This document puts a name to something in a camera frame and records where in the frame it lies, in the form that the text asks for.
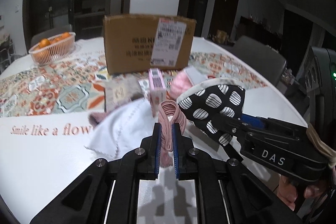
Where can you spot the grey chair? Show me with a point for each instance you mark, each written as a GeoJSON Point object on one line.
{"type": "Point", "coordinates": [49, 33]}
{"type": "Point", "coordinates": [263, 59]}

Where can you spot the pink hair band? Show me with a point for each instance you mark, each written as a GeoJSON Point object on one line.
{"type": "Point", "coordinates": [169, 113]}

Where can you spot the small shelf rack left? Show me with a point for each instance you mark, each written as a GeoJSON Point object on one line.
{"type": "Point", "coordinates": [7, 52]}

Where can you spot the dark sideboard cabinet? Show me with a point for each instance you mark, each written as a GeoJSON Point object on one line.
{"type": "Point", "coordinates": [257, 31]}

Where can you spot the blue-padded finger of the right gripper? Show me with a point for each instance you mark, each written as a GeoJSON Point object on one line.
{"type": "Point", "coordinates": [255, 122]}

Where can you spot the clear fruit basket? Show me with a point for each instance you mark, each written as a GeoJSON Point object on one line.
{"type": "Point", "coordinates": [51, 49]}

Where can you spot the white zigzag-edged cloth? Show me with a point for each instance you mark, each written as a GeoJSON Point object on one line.
{"type": "Point", "coordinates": [122, 130]}

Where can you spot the small pink carton box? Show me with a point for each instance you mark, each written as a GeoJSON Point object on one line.
{"type": "Point", "coordinates": [157, 89]}

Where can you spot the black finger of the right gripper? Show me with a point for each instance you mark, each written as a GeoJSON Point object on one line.
{"type": "Point", "coordinates": [244, 133]}

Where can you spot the brown cardboard box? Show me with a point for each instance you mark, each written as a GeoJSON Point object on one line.
{"type": "Point", "coordinates": [138, 42]}

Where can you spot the grey chair right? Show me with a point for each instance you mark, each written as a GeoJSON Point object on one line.
{"type": "Point", "coordinates": [263, 59]}

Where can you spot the mauve fluffy towel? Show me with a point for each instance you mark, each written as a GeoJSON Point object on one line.
{"type": "Point", "coordinates": [95, 118]}

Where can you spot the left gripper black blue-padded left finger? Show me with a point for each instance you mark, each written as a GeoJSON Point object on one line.
{"type": "Point", "coordinates": [107, 191]}

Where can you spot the colourful patterned table runner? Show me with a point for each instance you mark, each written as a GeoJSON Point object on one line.
{"type": "Point", "coordinates": [77, 85]}

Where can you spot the oranges in basket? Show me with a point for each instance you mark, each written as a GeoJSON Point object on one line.
{"type": "Point", "coordinates": [51, 43]}

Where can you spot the person's right hand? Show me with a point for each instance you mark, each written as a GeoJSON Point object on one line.
{"type": "Point", "coordinates": [288, 193]}

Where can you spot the grey chair left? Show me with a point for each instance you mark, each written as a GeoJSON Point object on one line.
{"type": "Point", "coordinates": [49, 33]}

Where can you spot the grey packaged towel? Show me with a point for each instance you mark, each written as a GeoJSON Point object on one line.
{"type": "Point", "coordinates": [121, 91]}

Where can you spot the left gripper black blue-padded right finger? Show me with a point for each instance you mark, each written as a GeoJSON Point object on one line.
{"type": "Point", "coordinates": [226, 191]}

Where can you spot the black white patterned oven mitt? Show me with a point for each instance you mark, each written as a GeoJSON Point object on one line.
{"type": "Point", "coordinates": [213, 96]}

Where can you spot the pink fluffy towel white band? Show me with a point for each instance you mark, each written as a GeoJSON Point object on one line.
{"type": "Point", "coordinates": [184, 80]}

